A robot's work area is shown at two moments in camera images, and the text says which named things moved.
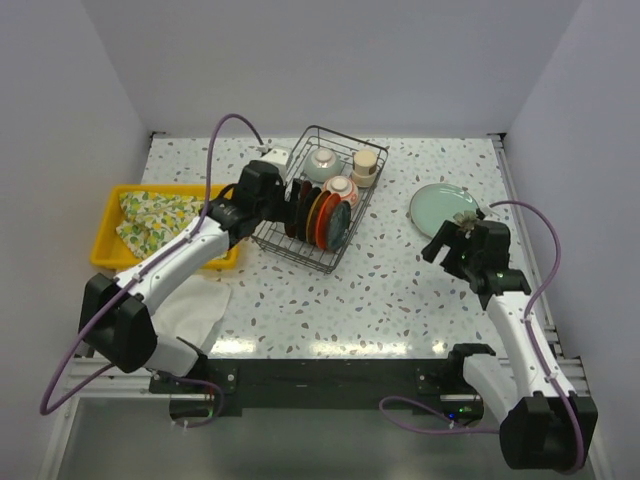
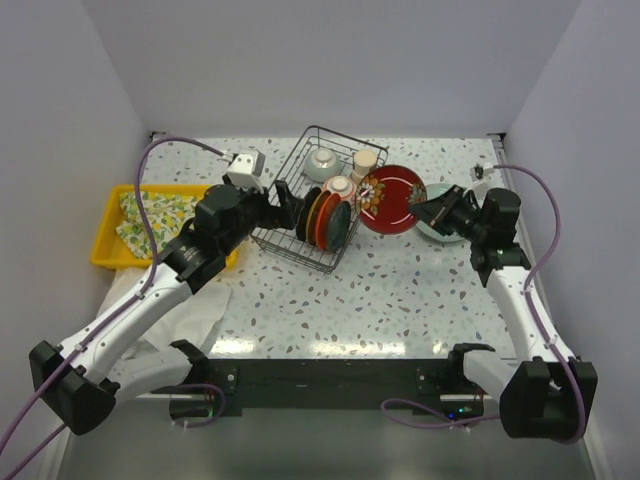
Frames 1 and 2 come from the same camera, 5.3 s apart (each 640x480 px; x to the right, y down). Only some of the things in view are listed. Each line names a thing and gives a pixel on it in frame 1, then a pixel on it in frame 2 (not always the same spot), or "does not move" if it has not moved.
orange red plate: x=322 y=219 does not move
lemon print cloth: x=152 y=219 does not move
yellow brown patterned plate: x=312 y=217 does not move
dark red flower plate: x=292 y=229 → x=384 y=196
